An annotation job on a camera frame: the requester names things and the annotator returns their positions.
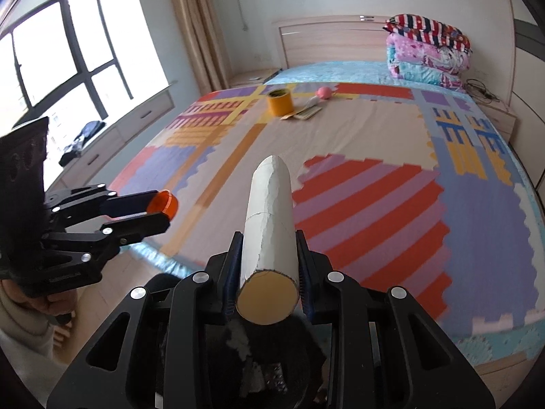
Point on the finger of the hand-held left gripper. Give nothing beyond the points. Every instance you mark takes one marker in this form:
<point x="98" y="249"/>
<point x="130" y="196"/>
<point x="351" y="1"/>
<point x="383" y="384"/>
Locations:
<point x="119" y="202"/>
<point x="136" y="228"/>

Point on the pink folded quilt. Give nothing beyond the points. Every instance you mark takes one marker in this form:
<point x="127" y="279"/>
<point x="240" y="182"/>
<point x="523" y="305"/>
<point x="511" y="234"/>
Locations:
<point x="421" y="61"/>

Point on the striped folded quilt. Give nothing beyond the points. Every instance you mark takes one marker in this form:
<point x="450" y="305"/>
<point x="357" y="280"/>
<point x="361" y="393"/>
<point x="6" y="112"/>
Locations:
<point x="425" y="27"/>

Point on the orange bottle cap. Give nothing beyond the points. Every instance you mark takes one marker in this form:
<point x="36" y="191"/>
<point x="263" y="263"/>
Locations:
<point x="164" y="205"/>

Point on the beige curtain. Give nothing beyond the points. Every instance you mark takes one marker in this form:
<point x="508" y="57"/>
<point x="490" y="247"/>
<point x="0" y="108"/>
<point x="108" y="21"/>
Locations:
<point x="200" y="30"/>

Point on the wooden window seat cabinet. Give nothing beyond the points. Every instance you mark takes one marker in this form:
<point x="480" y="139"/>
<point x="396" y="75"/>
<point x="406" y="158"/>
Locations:
<point x="140" y="115"/>

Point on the dark clothes pile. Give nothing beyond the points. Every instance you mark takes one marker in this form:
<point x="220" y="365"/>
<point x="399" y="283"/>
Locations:
<point x="83" y="140"/>

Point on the person's left forearm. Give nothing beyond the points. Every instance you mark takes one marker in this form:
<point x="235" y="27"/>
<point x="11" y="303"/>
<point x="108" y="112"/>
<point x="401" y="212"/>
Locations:
<point x="19" y="336"/>

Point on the person's left hand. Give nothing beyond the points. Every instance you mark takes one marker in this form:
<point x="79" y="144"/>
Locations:
<point x="44" y="304"/>

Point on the white cardboard tube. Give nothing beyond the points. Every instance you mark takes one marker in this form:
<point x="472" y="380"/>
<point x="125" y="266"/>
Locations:
<point x="268" y="230"/>

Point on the wooden nightstand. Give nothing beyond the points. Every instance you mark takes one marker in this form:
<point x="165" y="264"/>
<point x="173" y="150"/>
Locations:
<point x="494" y="115"/>
<point x="251" y="80"/>

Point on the black bagged trash bin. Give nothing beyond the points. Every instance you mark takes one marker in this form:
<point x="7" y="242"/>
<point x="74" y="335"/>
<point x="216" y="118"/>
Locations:
<point x="308" y="349"/>

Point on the pink ball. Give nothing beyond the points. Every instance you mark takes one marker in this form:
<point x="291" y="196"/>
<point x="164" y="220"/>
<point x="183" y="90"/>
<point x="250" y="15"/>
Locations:
<point x="326" y="93"/>

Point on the black framed window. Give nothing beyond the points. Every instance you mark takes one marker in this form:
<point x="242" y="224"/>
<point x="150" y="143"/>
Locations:
<point x="64" y="42"/>

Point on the light wooden wardrobe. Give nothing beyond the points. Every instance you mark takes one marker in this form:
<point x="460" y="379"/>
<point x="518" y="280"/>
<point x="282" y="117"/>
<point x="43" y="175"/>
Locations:
<point x="530" y="72"/>

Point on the flat beige card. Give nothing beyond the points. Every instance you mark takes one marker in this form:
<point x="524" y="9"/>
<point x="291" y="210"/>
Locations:
<point x="307" y="113"/>

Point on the yellow tape roll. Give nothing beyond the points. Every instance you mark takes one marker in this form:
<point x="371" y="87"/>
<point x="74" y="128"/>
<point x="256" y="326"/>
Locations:
<point x="280" y="103"/>

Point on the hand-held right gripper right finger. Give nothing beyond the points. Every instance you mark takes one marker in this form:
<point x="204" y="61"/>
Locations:
<point x="303" y="272"/>

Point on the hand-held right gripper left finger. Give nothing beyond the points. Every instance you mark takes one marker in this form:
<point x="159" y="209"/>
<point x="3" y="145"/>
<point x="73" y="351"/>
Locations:
<point x="232" y="264"/>

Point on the colourful patterned board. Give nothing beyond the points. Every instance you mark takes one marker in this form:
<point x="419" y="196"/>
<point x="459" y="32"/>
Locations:
<point x="383" y="145"/>

